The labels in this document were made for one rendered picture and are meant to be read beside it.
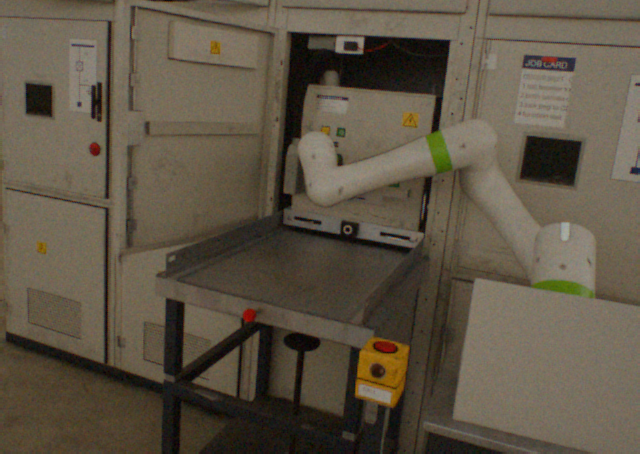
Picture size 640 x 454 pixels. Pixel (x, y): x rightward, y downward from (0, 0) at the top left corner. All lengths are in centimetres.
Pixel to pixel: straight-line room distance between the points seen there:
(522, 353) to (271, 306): 60
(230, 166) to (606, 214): 122
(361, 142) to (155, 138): 71
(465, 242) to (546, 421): 82
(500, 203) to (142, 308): 160
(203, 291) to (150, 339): 111
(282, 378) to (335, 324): 99
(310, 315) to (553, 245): 57
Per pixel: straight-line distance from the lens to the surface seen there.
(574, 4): 186
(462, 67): 188
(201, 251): 167
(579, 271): 129
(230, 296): 145
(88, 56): 256
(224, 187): 199
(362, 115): 199
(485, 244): 189
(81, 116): 259
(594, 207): 186
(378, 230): 200
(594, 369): 118
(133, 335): 263
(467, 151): 152
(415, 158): 152
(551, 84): 183
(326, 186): 154
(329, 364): 219
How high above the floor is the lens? 137
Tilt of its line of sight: 12 degrees down
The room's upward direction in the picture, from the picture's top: 5 degrees clockwise
